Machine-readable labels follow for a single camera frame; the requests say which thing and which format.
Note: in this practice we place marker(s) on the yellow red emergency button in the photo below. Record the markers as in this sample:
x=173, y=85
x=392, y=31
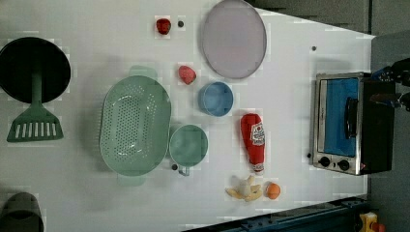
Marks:
x=371, y=224

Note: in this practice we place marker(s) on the blue bowl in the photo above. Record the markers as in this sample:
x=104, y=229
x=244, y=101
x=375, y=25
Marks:
x=215, y=99

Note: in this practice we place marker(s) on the red ketchup bottle toy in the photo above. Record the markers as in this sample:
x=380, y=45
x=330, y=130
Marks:
x=254, y=139

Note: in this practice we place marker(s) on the green cup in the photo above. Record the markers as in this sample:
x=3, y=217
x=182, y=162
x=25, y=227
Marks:
x=188, y=146

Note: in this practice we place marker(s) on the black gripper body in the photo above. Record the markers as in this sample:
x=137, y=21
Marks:
x=397, y=73

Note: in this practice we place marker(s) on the grey cylindrical cup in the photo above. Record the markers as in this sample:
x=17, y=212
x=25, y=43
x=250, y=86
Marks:
x=21, y=213

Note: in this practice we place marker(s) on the black frying pan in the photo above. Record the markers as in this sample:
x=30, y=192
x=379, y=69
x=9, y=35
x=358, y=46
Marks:
x=18, y=59

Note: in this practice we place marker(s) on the pink strawberry toy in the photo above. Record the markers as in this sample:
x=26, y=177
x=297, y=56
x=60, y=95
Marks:
x=187, y=74

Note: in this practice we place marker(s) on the black silver toaster oven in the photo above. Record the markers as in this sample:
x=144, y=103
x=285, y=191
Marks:
x=351, y=133

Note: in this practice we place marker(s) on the large grey round plate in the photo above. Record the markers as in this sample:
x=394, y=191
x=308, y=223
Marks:
x=234, y=39

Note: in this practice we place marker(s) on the orange fruit toy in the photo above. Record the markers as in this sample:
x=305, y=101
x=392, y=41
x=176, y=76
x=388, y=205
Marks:
x=273, y=191

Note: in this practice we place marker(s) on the dark red strawberry toy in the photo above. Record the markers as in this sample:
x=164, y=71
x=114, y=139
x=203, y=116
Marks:
x=163, y=26

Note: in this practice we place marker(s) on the green oval colander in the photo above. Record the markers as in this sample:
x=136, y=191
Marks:
x=135, y=126

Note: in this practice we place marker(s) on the green slotted spatula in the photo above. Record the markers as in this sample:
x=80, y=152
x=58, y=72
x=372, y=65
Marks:
x=36, y=123

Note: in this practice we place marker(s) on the blue metal frame rail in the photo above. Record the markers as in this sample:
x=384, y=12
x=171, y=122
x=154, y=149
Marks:
x=335, y=216

